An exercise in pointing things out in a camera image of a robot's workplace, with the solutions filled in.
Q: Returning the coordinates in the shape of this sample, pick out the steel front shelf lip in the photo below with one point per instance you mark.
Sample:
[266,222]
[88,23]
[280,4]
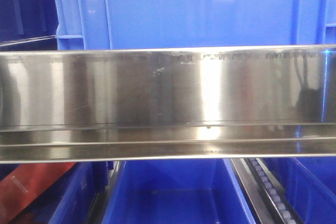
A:
[99,105]

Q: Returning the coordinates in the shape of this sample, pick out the lower blue bin left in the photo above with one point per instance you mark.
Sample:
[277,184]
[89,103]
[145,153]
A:
[87,179]

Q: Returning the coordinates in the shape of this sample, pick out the white roller track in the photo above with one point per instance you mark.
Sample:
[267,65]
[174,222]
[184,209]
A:
[275,202]

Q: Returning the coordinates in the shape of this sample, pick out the lower blue bin right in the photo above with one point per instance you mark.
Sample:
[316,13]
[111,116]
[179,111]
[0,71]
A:
[309,184]

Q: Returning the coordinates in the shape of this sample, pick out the blue bin below shelf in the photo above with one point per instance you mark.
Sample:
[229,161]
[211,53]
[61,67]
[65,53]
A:
[177,191]

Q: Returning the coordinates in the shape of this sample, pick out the large blue bin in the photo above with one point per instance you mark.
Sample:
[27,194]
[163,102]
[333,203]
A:
[135,24]

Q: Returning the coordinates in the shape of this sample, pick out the red board lower left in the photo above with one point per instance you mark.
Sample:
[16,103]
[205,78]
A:
[25,183]

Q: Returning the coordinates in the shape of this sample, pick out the dark blue bin far left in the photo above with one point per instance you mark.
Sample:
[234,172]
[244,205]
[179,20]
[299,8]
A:
[23,19]

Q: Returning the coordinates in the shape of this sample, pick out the steel divider rail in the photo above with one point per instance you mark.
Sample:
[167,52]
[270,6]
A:
[252,192]

